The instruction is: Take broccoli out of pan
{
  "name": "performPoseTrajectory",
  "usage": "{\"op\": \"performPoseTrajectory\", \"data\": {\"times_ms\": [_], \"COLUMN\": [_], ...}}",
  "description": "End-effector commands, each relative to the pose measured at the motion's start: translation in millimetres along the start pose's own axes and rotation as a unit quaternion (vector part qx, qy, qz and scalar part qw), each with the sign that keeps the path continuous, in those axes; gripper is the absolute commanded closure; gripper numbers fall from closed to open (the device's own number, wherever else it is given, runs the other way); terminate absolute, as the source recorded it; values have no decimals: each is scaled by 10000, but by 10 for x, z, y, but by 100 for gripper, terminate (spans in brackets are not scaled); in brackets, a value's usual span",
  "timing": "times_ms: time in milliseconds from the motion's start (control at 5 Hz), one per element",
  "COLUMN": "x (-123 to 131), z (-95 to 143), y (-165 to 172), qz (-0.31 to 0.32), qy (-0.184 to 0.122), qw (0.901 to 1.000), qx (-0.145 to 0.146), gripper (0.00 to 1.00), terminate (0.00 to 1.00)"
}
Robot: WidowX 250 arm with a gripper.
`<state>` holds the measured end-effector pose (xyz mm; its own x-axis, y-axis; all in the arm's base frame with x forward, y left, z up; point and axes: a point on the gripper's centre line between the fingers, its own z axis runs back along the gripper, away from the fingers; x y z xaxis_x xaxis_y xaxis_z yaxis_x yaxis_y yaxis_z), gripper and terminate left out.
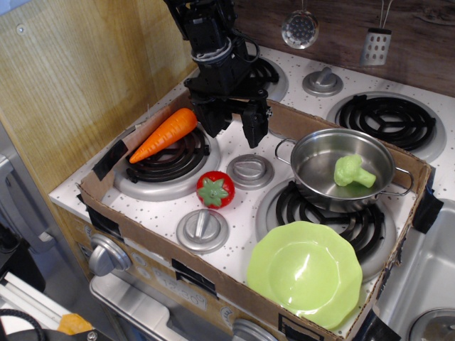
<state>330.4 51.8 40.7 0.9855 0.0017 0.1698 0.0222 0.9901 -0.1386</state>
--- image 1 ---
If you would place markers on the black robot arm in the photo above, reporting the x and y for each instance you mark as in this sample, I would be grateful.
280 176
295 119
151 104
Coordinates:
209 27

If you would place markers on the back left black burner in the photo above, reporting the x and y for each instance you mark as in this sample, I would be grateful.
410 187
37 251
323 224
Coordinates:
270 76

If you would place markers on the stainless steel pan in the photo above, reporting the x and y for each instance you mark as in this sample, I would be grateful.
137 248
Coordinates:
313 160

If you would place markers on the silver front stove knob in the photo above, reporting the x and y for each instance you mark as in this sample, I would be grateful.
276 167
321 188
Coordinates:
202 231

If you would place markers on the black burner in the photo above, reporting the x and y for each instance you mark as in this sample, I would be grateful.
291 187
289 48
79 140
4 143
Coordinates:
371 232
171 173
270 76
400 120

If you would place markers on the silver sink basin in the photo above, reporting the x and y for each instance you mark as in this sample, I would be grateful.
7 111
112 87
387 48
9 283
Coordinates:
417 302

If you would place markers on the silver oven front knob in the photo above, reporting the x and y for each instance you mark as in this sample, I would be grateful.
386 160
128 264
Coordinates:
107 256

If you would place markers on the green toy broccoli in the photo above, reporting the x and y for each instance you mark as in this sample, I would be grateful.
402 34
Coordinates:
348 169

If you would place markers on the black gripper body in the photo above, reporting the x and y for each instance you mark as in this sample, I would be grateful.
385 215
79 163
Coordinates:
229 82

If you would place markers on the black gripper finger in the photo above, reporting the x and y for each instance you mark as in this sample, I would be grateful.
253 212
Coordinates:
255 123
214 117

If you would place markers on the silver back stove knob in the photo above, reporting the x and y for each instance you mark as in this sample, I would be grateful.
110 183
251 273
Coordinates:
322 83

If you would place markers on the hanging silver strainer spoon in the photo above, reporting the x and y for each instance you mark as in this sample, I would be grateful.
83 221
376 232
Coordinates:
300 29

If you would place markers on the silver oven knob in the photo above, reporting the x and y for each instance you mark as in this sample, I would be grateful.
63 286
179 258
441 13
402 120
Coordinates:
107 256
244 330

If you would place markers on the silver stove knob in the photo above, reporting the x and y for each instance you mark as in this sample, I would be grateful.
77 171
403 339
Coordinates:
250 172
202 231
322 83

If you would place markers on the hanging silver grater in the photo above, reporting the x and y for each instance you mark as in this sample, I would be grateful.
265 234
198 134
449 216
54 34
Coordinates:
377 41

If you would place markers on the silver centre stove knob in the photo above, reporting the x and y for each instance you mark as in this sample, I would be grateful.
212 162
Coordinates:
250 172

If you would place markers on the front left black burner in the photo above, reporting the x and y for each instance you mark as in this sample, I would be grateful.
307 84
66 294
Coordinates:
171 173

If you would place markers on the front right black burner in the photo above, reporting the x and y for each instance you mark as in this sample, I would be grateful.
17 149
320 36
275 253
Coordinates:
371 232

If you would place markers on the orange toy carrot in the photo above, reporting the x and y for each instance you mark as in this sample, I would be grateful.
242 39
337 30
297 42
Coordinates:
178 125

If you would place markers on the red toy tomato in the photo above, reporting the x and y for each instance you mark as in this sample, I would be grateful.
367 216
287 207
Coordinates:
215 189

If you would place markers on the light green plastic plate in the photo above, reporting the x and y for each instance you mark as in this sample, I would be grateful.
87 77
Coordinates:
309 270

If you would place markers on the silver oven door handle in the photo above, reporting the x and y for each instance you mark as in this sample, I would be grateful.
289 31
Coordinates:
147 315

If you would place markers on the back right black burner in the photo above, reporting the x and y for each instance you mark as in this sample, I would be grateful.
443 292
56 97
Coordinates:
400 120

